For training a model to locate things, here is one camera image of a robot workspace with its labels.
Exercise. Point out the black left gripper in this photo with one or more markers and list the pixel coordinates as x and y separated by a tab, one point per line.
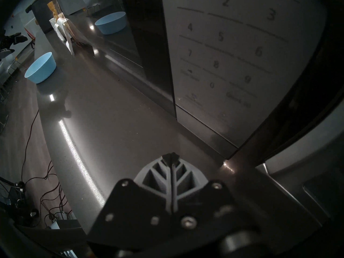
4	42

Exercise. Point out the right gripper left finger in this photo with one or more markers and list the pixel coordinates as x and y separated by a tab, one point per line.
158	176

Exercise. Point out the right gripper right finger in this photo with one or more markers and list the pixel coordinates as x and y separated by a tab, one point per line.
188	176

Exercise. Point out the light blue bowl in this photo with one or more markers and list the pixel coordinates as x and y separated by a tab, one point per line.
40	72

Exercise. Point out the black glass microwave door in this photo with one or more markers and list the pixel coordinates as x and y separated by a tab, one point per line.
150	45

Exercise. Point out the black Panasonic microwave body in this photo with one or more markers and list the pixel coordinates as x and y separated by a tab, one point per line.
228	58

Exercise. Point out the black coffee machine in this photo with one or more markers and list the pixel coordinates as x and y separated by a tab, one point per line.
43	18

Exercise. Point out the white paper napkin on basket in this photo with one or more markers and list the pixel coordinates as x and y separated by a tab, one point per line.
67	42

